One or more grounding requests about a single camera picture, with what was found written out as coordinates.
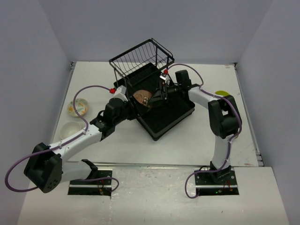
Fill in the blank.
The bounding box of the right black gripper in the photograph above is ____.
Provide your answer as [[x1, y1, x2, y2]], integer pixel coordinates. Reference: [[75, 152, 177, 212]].
[[149, 80, 182, 108]]

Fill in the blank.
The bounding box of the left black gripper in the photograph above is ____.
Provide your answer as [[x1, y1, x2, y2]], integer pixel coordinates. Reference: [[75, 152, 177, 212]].
[[113, 95, 148, 125]]

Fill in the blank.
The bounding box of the brown ceramic bowl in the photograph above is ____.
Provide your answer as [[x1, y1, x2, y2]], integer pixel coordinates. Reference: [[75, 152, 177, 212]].
[[133, 90, 152, 109]]

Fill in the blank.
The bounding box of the white orange leaf bowl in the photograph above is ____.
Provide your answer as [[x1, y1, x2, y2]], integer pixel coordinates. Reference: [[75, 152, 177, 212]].
[[67, 98, 89, 117]]

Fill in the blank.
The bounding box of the yellow green bowl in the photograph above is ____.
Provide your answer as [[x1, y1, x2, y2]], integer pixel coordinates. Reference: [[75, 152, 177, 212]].
[[215, 90, 230, 97]]

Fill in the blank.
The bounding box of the red floral bowl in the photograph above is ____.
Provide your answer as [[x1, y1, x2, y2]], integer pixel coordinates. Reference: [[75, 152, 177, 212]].
[[60, 121, 82, 140]]

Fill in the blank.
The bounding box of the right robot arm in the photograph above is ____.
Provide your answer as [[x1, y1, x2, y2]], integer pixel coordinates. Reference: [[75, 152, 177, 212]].
[[147, 70, 242, 184]]

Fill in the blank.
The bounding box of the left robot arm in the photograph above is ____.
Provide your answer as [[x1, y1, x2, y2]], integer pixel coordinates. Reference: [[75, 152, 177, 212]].
[[24, 97, 149, 193]]

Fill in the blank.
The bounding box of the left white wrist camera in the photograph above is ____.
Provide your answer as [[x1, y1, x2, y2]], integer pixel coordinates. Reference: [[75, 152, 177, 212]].
[[113, 85, 128, 102]]

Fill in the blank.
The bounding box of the black wire dish rack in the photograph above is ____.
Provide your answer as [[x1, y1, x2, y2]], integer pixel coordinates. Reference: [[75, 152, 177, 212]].
[[109, 38, 195, 141]]

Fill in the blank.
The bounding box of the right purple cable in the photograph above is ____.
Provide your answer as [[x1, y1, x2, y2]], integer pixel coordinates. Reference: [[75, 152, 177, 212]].
[[164, 63, 243, 199]]

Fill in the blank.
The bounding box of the purple cable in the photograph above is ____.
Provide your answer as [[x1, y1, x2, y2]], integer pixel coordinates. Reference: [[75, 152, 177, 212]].
[[164, 63, 243, 199], [5, 85, 120, 192]]

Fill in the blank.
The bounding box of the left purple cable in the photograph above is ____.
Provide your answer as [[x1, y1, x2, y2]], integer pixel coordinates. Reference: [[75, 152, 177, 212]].
[[5, 85, 120, 192]]

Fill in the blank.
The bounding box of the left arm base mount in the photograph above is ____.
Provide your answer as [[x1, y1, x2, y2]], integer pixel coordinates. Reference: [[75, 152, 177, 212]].
[[68, 179, 112, 196]]

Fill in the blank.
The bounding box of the aluminium rail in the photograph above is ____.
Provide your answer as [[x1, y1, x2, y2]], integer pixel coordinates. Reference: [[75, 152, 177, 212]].
[[44, 160, 261, 170]]

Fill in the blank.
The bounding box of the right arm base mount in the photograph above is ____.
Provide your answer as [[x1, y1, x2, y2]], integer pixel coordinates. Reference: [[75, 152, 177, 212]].
[[195, 169, 239, 196]]

